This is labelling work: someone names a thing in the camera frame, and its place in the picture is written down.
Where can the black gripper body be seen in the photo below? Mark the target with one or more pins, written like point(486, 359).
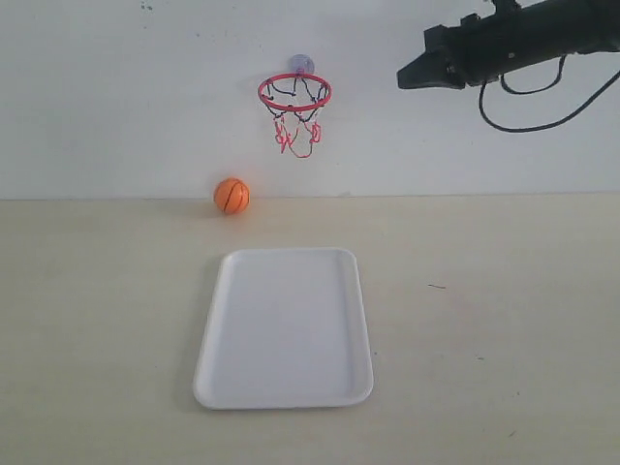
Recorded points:
point(434, 68)

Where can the small orange basketball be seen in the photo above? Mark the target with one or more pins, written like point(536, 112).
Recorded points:
point(231, 196)

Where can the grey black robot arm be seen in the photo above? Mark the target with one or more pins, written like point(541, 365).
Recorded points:
point(481, 49)

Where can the red mini basketball hoop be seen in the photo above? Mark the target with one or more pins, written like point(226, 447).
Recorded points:
point(295, 102)

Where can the clear suction cup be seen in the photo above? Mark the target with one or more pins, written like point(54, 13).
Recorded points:
point(301, 64)

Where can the white plastic tray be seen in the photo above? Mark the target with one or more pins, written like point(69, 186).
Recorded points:
point(285, 329)

